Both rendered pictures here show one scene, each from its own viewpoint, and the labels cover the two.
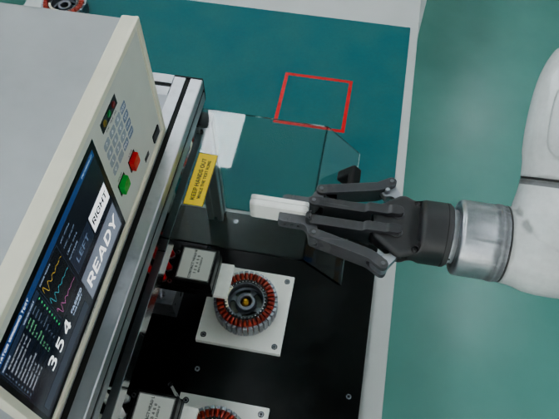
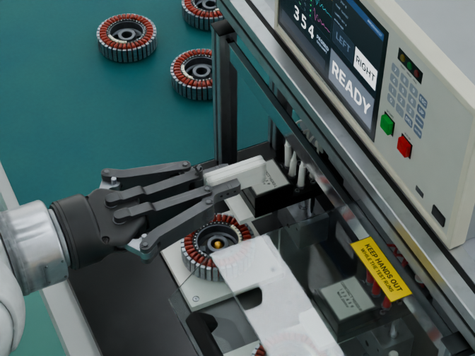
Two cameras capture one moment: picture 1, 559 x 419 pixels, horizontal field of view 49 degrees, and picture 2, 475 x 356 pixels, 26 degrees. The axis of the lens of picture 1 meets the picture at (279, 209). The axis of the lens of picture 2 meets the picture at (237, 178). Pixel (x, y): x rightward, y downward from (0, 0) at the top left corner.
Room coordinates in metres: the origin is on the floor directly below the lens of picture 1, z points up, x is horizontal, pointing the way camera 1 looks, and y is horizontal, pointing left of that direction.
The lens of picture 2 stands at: (1.03, -0.45, 2.00)
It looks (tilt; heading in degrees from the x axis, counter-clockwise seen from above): 47 degrees down; 144
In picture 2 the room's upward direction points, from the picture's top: straight up
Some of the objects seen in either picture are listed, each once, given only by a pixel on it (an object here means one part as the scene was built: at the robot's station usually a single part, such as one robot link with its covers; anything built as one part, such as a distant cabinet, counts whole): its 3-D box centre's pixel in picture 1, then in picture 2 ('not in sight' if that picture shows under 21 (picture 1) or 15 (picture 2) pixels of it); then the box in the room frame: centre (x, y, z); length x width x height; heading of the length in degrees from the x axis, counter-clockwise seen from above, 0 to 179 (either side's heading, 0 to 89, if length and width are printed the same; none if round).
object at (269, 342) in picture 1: (246, 308); not in sight; (0.45, 0.06, 0.78); 0.15 x 0.15 x 0.01; 79
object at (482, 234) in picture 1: (473, 239); (33, 246); (0.36, -0.23, 1.18); 0.09 x 0.06 x 0.09; 169
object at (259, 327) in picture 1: (245, 303); not in sight; (0.45, 0.06, 0.80); 0.11 x 0.11 x 0.04
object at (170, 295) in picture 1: (166, 289); not in sight; (0.48, 0.20, 0.80); 0.08 x 0.05 x 0.06; 169
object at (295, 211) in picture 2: not in sight; (302, 217); (0.24, 0.25, 0.80); 0.08 x 0.05 x 0.06; 169
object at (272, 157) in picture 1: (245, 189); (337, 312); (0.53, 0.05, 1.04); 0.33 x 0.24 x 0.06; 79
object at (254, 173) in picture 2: (279, 206); (236, 179); (0.41, 0.00, 1.18); 0.07 x 0.01 x 0.03; 79
